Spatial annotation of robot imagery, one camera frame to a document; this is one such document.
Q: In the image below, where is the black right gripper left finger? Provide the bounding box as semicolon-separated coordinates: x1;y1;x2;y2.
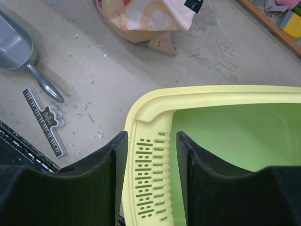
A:
0;131;128;226

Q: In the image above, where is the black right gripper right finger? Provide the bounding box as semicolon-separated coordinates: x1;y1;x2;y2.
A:
176;131;301;226

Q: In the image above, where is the white bag sealing clip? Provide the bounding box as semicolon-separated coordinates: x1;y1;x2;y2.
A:
23;88;66;158

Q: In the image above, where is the silver metal scoop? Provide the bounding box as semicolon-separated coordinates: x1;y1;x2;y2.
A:
0;11;64;103

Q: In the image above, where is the pink cat litter bag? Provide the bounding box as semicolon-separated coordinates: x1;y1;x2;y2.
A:
93;0;203;56

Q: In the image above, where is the yellow green litter box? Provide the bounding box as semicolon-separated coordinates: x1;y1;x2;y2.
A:
122;85;301;226

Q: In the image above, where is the orange wooden shelf rack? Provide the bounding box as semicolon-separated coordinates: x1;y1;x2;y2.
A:
236;0;301;59

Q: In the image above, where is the yellow grey eraser block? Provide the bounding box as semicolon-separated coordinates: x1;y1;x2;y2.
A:
278;11;301;40

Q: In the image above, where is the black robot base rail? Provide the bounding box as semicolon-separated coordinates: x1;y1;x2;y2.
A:
0;121;60;173

